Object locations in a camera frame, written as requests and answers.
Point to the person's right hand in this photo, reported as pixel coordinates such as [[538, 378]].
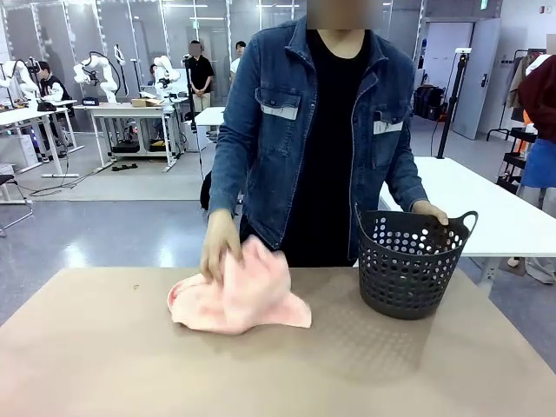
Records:
[[219, 239]]

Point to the person's left hand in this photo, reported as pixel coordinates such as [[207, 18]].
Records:
[[428, 209]]

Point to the pink towel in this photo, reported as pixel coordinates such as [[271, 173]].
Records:
[[256, 295]]

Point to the dark grey perforated basket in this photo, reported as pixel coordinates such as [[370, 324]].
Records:
[[391, 282]]

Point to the person's left forearm denim sleeve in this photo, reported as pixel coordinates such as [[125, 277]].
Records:
[[404, 178]]

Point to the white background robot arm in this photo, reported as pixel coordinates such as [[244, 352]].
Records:
[[19, 80], [165, 76], [97, 74]]

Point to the black trolley cart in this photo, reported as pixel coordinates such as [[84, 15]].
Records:
[[517, 156]]

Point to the black suitcase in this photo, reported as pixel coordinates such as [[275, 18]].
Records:
[[428, 102]]

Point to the black tripod stand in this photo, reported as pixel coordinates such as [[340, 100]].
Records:
[[452, 104]]

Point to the small white background table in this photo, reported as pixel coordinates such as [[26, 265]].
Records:
[[210, 115]]

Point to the person's torso in denim jacket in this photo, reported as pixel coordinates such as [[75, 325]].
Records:
[[330, 130]]

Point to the grey door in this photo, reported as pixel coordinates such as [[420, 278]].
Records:
[[475, 78]]

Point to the black clothes rack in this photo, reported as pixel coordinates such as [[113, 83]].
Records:
[[517, 87]]

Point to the cardboard box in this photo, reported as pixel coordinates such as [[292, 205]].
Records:
[[145, 103]]

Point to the person in maroon sweater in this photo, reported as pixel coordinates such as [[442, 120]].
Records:
[[540, 95]]

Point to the person in black shirt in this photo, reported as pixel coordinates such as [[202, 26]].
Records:
[[200, 74]]

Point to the person in white shirt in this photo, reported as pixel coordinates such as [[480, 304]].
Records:
[[236, 65]]

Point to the black chair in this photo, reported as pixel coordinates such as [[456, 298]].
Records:
[[11, 182]]

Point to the seated person in varsity jacket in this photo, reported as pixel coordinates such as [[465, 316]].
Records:
[[52, 87]]

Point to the thin black camera stand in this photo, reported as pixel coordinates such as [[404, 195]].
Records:
[[189, 95]]

